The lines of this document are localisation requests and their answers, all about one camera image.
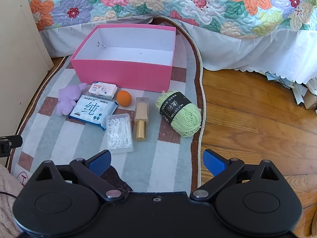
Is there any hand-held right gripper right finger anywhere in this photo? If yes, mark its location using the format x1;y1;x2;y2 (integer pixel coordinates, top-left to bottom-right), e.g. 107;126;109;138
190;149;280;202

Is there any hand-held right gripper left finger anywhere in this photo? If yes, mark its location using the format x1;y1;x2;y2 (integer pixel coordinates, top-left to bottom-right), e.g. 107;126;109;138
35;150;125;202

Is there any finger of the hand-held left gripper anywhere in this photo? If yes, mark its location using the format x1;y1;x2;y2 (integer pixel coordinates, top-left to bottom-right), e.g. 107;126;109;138
0;135;23;158

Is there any clear floss pick box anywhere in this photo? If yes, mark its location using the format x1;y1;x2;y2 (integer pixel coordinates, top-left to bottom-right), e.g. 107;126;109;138
106;113;134;153

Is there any green yarn ball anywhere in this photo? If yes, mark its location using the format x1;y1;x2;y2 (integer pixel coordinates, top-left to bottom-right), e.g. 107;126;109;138
155;90;202;138

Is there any blue and white tissue pack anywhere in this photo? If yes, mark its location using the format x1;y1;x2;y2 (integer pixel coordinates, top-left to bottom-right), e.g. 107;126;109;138
69;94;119;131

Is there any gold cosmetic bottle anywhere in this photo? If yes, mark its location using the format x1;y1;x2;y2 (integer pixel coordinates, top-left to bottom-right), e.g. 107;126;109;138
134;97;150;142

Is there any orange makeup sponge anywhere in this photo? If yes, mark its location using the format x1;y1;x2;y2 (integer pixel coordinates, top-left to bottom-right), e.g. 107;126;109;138
116;90;132;107

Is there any purple plush toy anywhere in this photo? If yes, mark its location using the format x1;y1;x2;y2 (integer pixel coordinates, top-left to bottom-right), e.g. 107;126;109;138
56;83;88;116

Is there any small white wet wipes pack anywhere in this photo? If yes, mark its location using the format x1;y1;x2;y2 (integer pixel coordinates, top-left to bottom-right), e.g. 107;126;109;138
88;81;119;100

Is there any pink cardboard box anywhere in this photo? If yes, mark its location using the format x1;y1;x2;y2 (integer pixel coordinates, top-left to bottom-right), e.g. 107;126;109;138
70;25;176;93

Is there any checked grey and brown rug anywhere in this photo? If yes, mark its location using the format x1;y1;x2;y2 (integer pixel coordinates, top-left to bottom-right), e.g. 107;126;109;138
6;16;206;196

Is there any pink fuzzy clothing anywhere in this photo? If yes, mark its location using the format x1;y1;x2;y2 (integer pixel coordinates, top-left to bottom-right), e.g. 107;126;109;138
0;165;24;237

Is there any cream cabinet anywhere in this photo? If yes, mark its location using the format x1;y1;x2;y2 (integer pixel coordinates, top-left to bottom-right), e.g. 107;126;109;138
0;0;54;137

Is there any pile of papers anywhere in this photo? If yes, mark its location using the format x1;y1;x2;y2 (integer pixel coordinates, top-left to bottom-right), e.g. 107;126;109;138
266;71;312;107

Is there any brown cardboard box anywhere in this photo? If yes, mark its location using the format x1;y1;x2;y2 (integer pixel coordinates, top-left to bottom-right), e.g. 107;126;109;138
303;89;317;109

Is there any black cable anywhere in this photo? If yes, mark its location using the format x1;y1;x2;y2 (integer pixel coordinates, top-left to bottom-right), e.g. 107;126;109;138
0;191;18;200

